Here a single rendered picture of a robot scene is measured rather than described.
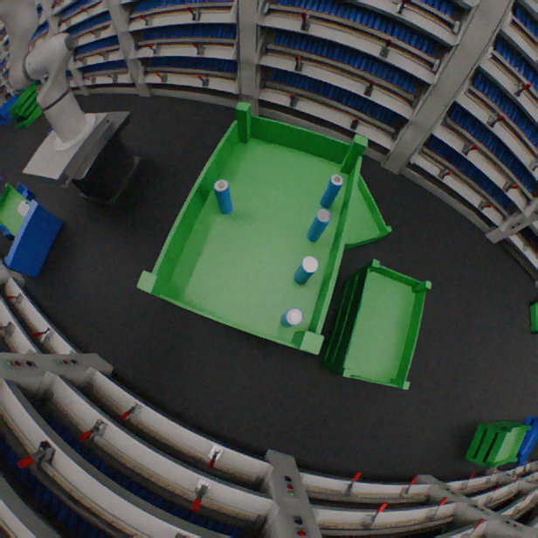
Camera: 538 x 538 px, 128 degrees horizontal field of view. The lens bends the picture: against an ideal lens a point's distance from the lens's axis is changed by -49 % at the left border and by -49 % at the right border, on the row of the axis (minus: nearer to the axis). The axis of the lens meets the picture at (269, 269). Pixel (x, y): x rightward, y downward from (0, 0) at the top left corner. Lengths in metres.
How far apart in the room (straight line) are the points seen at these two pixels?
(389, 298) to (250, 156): 0.54
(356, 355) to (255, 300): 0.43
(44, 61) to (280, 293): 0.85
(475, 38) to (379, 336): 0.96
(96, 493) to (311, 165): 0.66
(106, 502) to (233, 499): 0.29
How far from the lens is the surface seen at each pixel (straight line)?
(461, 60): 0.90
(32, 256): 1.26
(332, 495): 0.87
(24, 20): 0.86
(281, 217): 0.36
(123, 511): 0.48
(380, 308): 0.72
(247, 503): 0.63
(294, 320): 0.26
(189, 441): 0.78
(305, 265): 0.27
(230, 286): 0.33
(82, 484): 0.50
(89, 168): 0.90
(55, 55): 0.83
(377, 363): 0.72
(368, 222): 0.98
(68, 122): 0.94
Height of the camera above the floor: 0.80
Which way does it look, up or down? 75 degrees down
